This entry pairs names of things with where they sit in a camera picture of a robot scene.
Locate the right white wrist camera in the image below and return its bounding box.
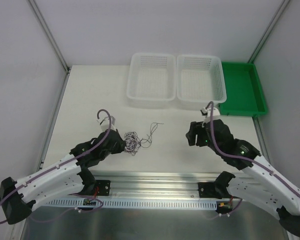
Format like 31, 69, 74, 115
200, 106, 220, 124

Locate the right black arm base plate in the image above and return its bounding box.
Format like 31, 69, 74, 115
197, 182, 216, 198

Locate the white perforated basket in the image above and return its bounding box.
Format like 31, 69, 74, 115
126, 52, 176, 109
176, 54, 227, 110

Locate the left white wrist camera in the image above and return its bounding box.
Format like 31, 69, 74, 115
97, 115, 117, 132

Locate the white slotted cable duct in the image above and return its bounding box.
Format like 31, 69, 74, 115
45, 197, 217, 211

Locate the aluminium frame post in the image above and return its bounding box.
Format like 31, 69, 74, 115
247, 0, 292, 64
26, 0, 71, 73

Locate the right white perforated basket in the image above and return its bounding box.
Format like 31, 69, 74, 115
176, 54, 227, 110

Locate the thin wire bundle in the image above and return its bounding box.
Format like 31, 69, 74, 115
123, 122, 165, 157

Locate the left white perforated basket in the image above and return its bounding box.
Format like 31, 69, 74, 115
126, 52, 176, 109

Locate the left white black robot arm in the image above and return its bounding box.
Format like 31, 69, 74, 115
0, 129, 126, 225

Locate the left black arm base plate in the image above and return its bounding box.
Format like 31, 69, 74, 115
93, 180, 111, 197

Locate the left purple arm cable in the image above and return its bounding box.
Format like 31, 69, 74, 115
0, 108, 116, 225

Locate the aluminium table edge rail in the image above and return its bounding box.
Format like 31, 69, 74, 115
92, 170, 220, 200

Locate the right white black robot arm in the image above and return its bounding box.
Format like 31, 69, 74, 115
185, 119, 300, 237

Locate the aluminium frame post right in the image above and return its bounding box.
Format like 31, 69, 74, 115
247, 0, 292, 64

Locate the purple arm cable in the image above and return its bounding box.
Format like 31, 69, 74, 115
205, 100, 300, 205
0, 108, 116, 225

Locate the green plastic tray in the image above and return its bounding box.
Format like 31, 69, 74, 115
219, 62, 268, 117

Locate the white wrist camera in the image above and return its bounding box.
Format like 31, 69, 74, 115
97, 115, 117, 132
200, 106, 220, 124

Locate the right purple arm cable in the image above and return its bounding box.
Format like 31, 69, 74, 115
205, 100, 300, 205

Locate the aluminium frame post left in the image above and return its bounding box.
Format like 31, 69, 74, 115
26, 0, 71, 73

